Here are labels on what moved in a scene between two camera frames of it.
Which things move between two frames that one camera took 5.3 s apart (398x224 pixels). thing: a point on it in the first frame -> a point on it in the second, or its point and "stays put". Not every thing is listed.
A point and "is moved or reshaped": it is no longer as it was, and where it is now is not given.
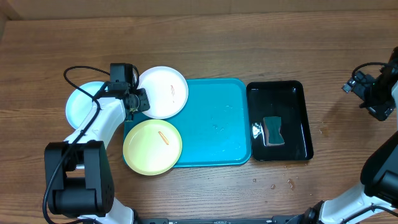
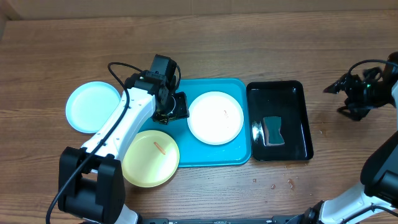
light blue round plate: [78, 102] stays put
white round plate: [167, 91] is moved or reshaped
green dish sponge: [272, 126] stays put
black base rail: [273, 219] stays put
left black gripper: [144, 104] -> [181, 112]
